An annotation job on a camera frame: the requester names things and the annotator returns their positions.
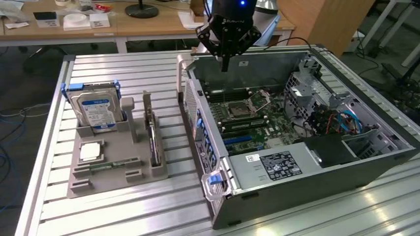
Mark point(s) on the wooden cabinet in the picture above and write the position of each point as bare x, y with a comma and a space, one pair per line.
328, 22

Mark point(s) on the open black PC case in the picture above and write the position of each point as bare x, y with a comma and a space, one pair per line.
295, 196

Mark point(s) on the green motherboard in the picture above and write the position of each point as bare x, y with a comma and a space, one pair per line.
279, 123

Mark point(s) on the blue disk caddy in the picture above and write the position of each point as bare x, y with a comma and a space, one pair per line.
75, 86

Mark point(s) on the black round lamp base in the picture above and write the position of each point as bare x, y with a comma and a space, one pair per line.
141, 11

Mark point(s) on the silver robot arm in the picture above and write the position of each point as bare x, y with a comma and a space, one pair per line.
267, 22

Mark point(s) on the white paper card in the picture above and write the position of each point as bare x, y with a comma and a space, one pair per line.
16, 25

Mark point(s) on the blue case latch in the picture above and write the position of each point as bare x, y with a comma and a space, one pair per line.
216, 179

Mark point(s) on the brown cardboard box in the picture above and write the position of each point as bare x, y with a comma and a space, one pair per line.
197, 7

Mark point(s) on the metal socket cover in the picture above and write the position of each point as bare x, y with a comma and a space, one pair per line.
260, 98

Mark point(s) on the white box with black top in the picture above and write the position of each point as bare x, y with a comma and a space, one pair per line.
47, 19

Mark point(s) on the silver CPU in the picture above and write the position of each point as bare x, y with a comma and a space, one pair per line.
89, 152

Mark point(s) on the CPU socket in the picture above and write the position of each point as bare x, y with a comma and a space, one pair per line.
239, 109

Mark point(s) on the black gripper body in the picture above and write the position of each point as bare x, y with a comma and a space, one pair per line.
232, 12

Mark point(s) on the white round-hollow box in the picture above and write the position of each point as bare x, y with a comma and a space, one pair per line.
76, 22

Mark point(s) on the graphics card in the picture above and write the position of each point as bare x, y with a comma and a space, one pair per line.
151, 127

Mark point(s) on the RAM stick in motherboard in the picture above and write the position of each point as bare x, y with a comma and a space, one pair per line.
244, 123

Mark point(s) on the grey power supply unit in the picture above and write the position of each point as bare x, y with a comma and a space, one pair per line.
249, 172

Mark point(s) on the green RAM stick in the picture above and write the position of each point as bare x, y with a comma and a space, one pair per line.
108, 166

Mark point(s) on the wooden desk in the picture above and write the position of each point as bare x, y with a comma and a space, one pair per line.
147, 27

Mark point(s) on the grey parts rack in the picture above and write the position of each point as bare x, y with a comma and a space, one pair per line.
115, 177

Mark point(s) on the white desk leg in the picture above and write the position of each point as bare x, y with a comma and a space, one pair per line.
395, 22

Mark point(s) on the small white box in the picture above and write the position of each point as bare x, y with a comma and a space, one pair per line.
99, 20

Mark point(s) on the silver hard disk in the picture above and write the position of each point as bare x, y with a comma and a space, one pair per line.
95, 110

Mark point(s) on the blue expansion slot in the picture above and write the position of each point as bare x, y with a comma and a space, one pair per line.
240, 140

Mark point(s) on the white paper stack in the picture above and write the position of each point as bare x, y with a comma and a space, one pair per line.
189, 20

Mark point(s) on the metal disk bay cage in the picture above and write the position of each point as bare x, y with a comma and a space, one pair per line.
303, 98

